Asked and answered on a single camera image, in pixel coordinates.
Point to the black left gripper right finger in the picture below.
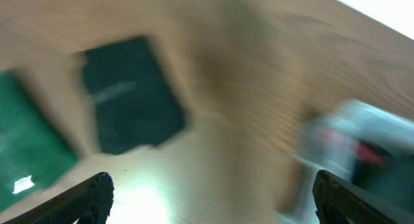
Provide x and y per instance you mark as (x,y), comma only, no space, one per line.
(338,201)

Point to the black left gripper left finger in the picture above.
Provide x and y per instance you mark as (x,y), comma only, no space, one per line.
(89,202)

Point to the red plaid flannel shirt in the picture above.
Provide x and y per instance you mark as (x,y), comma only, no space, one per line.
(343,148)

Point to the clear plastic storage container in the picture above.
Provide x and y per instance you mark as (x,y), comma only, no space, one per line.
(367,123)

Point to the dark green cloth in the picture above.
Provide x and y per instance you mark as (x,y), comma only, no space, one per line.
(33,154)

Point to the small black cloth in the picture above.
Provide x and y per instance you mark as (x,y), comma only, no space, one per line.
(134,103)

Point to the large black garment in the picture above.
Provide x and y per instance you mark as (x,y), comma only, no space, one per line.
(391,181)

